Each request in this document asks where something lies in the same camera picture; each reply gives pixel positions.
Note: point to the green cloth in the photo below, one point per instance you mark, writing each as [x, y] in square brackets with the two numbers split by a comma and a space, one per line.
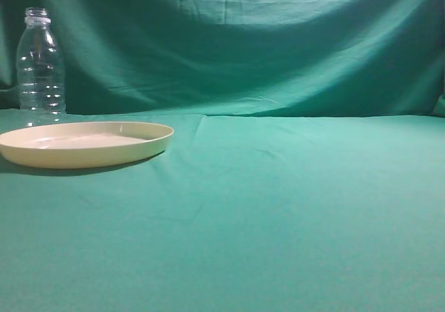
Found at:
[306, 171]

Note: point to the cream plastic plate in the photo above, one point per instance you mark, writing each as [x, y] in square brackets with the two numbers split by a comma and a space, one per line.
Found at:
[81, 145]

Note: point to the clear empty plastic bottle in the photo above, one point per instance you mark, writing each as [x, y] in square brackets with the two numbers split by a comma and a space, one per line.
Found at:
[40, 71]

